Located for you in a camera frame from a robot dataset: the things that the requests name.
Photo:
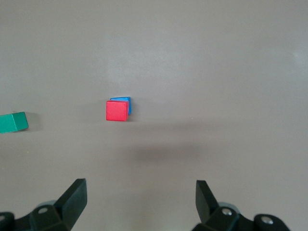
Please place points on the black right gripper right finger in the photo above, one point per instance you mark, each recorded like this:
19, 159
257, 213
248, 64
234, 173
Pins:
208, 209

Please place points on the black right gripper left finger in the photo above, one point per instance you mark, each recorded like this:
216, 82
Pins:
71, 207

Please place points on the red wooden block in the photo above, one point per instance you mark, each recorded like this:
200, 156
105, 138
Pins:
116, 110

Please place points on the green wooden block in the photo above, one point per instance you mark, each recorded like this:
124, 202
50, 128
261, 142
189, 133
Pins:
13, 122

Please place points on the blue wooden block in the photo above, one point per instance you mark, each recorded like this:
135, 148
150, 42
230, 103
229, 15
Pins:
120, 98

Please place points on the brown table cover sheet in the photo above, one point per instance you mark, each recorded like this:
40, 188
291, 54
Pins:
192, 72

